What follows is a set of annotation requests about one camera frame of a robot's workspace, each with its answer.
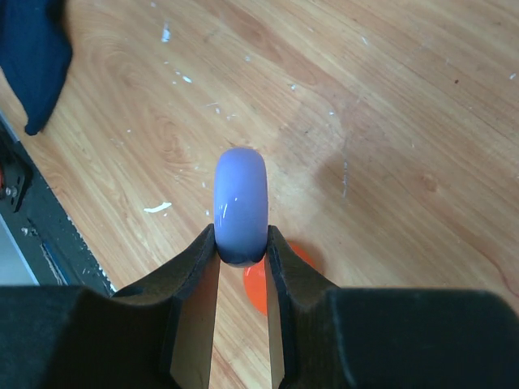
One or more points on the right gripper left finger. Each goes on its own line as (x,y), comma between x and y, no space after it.
(154,333)

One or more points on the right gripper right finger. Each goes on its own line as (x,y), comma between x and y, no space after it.
(325,336)

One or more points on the orange earbud case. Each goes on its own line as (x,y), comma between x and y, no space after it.
(254,277)

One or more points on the purple earbud case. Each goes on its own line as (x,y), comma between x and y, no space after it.
(240,207)

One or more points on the dark blue cloth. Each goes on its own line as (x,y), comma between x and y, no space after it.
(35,56)

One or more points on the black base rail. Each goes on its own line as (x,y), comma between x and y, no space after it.
(47,248)

